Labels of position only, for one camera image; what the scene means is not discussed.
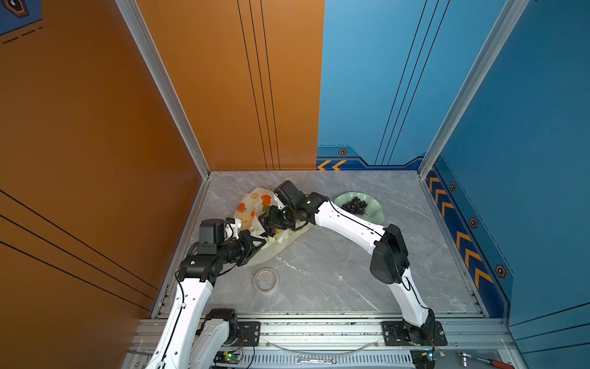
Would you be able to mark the aluminium front rail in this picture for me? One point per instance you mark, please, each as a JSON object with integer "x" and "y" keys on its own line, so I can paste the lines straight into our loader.
{"x": 354, "y": 339}

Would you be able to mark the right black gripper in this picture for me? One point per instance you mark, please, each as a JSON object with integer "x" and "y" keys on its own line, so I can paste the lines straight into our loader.
{"x": 273, "y": 211}

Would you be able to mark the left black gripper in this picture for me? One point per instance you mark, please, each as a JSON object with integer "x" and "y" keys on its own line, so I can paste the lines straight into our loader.
{"x": 246, "y": 240}

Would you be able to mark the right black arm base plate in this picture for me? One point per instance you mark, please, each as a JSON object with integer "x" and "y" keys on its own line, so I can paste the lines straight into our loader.
{"x": 396, "y": 334}

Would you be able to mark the green circuit board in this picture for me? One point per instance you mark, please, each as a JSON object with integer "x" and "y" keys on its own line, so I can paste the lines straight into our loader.
{"x": 426, "y": 359}
{"x": 232, "y": 358}

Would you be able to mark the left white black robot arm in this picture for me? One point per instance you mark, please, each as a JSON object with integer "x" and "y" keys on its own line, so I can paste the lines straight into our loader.
{"x": 185, "y": 342}

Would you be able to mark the cream plastic bag orange print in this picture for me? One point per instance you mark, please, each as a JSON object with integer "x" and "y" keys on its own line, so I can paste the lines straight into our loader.
{"x": 253, "y": 212}

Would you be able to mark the clear tape roll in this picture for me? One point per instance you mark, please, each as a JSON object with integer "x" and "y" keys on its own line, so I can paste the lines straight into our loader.
{"x": 266, "y": 281}

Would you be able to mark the left green circuit board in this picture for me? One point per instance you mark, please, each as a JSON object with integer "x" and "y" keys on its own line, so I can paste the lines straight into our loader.
{"x": 232, "y": 358}

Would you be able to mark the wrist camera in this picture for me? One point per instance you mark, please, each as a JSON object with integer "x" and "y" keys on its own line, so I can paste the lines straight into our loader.
{"x": 219, "y": 231}
{"x": 289, "y": 195}

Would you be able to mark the silver wrench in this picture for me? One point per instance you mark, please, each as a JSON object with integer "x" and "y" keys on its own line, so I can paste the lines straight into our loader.
{"x": 300, "y": 360}

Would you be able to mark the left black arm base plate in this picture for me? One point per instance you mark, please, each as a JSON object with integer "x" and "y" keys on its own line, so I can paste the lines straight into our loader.
{"x": 244, "y": 333}

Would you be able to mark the dark grape bunch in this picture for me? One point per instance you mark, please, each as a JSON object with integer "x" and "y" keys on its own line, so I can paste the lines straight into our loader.
{"x": 266, "y": 223}
{"x": 356, "y": 206}

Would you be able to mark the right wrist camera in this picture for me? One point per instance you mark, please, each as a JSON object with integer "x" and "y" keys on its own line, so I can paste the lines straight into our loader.
{"x": 289, "y": 195}

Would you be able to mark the pale green fruit plate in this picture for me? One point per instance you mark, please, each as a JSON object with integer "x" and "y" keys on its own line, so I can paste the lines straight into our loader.
{"x": 374, "y": 212}

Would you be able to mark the right green circuit board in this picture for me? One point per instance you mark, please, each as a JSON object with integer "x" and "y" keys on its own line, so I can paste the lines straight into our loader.
{"x": 426, "y": 359}

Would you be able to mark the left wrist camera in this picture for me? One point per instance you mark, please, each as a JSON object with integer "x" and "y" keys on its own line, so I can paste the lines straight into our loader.
{"x": 219, "y": 231}

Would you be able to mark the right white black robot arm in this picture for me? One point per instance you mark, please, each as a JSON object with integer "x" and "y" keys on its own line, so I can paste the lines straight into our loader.
{"x": 389, "y": 255}

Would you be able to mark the red handled tool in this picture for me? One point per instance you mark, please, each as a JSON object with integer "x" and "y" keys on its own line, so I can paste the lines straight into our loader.
{"x": 465, "y": 357}

